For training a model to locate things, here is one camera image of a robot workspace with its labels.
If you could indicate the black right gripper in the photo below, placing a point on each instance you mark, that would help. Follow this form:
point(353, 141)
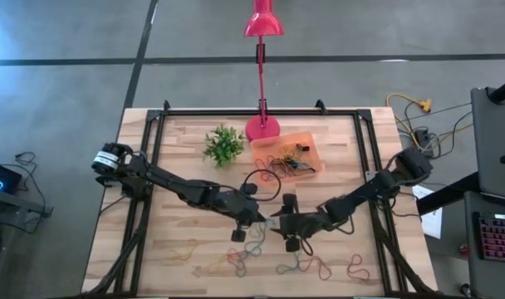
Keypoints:
point(302, 224)

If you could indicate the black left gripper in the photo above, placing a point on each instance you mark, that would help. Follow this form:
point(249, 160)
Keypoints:
point(240, 207)

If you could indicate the teal rubber band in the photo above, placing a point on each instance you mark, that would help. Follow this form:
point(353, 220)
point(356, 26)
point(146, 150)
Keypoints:
point(279, 269)
point(306, 168)
point(273, 222)
point(237, 272)
point(258, 249)

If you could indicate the red rubber band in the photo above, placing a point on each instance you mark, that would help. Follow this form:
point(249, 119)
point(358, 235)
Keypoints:
point(263, 176)
point(349, 270)
point(228, 255)
point(329, 274)

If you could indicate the yellow rubber band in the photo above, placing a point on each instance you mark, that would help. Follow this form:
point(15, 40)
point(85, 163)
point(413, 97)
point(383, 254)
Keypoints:
point(285, 153)
point(213, 268)
point(190, 251)

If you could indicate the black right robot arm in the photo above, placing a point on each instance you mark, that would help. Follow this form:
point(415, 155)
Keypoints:
point(385, 184)

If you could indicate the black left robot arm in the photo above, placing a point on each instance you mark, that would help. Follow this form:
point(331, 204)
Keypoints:
point(169, 180)

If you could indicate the orange translucent plastic bin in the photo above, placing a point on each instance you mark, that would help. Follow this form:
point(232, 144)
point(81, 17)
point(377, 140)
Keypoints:
point(312, 153)

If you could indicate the green plant in white pot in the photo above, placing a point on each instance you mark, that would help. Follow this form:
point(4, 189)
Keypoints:
point(224, 145)

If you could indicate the white paper sheet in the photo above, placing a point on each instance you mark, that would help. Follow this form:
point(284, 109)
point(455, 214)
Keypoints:
point(433, 224)

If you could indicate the black power adapter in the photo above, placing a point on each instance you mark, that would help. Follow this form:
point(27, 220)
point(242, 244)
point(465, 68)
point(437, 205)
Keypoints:
point(423, 137)

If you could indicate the black metal bar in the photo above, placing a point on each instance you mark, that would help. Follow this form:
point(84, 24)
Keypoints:
point(447, 195)

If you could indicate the small red object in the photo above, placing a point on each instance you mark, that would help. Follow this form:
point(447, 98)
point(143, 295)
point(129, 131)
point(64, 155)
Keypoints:
point(464, 249)

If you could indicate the red desk lamp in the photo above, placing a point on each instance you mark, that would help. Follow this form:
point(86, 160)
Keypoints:
point(263, 23)

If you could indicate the dark grey desk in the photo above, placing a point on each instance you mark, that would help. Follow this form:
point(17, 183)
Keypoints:
point(493, 145)
point(470, 270)

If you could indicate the black computer keyboard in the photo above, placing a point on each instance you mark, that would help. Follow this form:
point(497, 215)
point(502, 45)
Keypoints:
point(499, 236)

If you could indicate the black metal stand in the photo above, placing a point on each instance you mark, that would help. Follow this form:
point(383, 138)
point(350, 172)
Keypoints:
point(16, 203)

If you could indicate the silver metal mounting bracket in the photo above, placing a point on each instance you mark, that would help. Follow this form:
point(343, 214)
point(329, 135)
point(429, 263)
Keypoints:
point(370, 176)

